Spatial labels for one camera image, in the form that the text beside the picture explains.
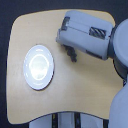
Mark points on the dark grape bunch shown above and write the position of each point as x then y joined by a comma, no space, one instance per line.
71,53

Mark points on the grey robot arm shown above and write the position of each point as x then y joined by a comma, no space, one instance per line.
100,38

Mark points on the white round plate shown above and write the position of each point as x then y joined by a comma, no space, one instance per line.
38,67

